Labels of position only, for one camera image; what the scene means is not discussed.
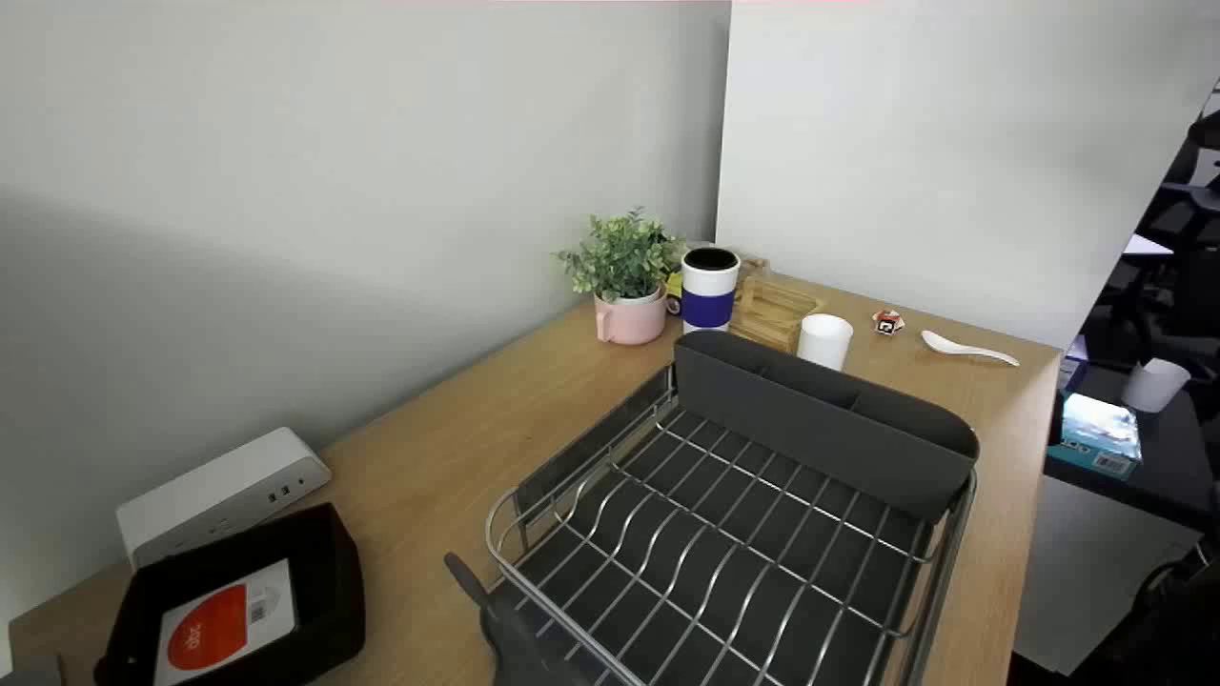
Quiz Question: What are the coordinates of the green plant in pink pot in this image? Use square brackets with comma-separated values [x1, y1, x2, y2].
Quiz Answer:
[553, 206, 687, 351]

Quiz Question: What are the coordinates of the white card with orange disc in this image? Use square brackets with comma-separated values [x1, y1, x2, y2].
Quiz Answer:
[154, 557, 300, 686]

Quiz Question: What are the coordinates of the wooden slat crate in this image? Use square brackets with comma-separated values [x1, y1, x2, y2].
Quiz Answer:
[729, 271, 830, 357]

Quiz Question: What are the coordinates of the black side table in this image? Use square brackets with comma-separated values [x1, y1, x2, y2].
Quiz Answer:
[1042, 357, 1220, 534]

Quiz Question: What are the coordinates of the white cup with handle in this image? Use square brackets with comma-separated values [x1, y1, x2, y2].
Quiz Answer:
[792, 311, 856, 375]

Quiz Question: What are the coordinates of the white mug with blue band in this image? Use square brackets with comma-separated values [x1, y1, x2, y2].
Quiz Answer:
[677, 243, 745, 336]

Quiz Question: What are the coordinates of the black office chair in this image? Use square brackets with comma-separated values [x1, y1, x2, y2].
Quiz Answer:
[1095, 109, 1220, 385]

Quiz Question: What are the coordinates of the metal dish rack black tray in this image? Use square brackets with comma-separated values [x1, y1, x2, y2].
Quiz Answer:
[443, 330, 983, 686]

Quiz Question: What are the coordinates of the blue tissue box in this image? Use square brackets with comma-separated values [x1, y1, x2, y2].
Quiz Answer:
[1050, 390, 1146, 485]

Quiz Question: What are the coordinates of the white ceramic spoon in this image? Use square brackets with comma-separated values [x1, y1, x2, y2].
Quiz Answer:
[917, 328, 1027, 375]

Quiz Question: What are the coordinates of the white paper cup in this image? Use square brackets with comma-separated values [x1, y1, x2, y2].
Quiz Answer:
[1122, 356, 1192, 417]

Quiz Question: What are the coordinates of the white rectangular device box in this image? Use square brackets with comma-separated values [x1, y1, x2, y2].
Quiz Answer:
[114, 423, 334, 571]

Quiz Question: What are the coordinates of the black soft case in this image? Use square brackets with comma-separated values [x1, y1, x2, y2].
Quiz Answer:
[91, 498, 368, 686]

